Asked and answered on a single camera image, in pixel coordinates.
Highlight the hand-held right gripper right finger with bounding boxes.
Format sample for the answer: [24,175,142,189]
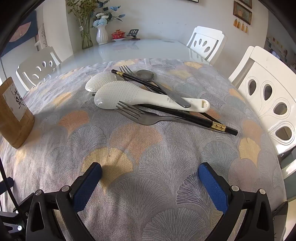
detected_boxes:
[198,162,275,241]

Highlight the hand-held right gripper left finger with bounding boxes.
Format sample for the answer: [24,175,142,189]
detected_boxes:
[25,162,102,241]

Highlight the black chopstick gold band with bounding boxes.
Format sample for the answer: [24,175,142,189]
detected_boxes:
[111,69,219,121]
[92,93,238,136]

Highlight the steel fork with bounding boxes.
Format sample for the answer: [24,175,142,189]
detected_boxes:
[119,65,173,92]
[115,101,214,131]

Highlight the wooden utensil holder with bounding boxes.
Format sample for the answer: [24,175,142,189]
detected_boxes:
[0,76,36,149]

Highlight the white rice paddle holed handle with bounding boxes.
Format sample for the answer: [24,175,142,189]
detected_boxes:
[94,81,211,113]

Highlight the white dotted rice paddle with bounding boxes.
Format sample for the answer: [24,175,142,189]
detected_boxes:
[85,71,119,93]

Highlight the steel spoon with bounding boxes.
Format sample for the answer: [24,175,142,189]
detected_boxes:
[135,69,192,109]

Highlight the patterned grey tablecloth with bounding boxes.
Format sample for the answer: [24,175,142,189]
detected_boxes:
[0,58,288,241]

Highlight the white washing machine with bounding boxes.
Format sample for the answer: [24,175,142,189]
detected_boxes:
[228,46,296,154]

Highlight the white dining chair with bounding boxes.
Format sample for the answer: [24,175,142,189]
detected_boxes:
[186,26,227,63]
[15,46,62,91]

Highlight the glass vase with green branches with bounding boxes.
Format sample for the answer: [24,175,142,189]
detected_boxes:
[65,0,93,50]

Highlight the white ribbed vase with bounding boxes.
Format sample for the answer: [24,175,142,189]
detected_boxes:
[96,24,109,45]

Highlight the red lidded teacup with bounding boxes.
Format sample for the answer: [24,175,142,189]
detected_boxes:
[111,29,127,42]

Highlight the black phone stand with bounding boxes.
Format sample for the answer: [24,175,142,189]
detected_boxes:
[126,29,140,41]

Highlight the blue and white flowers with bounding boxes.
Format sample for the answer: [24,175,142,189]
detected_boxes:
[91,0,126,29]

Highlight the blue fridge cover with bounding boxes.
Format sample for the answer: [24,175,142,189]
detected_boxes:
[0,10,38,57]

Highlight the white wall hanging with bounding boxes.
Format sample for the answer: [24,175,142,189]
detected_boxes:
[34,23,48,50]

